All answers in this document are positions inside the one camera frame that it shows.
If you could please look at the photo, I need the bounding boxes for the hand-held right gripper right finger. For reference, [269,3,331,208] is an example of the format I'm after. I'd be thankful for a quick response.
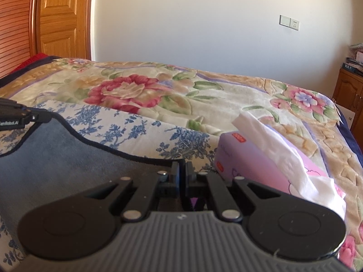
[185,161,285,223]

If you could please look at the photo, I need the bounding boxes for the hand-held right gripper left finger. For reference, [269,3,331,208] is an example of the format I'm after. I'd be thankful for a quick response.
[82,161,181,223]

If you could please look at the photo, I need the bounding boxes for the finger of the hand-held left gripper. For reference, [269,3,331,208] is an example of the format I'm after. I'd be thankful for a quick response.
[22,107,53,123]

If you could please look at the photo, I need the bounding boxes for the blue-grey towel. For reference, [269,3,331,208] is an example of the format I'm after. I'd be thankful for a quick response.
[0,115,200,234]

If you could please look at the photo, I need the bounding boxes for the red cloth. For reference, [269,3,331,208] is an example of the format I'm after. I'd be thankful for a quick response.
[12,52,54,73]

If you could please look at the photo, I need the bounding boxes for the white blue floral sheet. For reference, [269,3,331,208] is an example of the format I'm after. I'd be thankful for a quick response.
[0,100,226,265]

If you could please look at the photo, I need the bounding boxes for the floral printed blanket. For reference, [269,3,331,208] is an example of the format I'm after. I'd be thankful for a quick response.
[0,58,363,270]

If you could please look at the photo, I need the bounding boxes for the white tissue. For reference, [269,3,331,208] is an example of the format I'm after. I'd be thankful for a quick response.
[232,111,347,220]

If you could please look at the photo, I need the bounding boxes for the wooden slatted panel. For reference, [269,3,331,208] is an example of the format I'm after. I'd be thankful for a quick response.
[0,0,38,79]

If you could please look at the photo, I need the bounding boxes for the wooden door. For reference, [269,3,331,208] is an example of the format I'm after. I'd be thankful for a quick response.
[37,0,96,62]

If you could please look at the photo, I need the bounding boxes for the white paper bag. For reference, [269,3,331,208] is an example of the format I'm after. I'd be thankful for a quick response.
[336,104,357,131]

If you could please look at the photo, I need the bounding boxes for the wooden cabinet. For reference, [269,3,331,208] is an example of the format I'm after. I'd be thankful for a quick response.
[331,68,363,132]

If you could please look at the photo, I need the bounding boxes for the stack of books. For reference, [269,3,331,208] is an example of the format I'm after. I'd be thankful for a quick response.
[341,42,363,77]

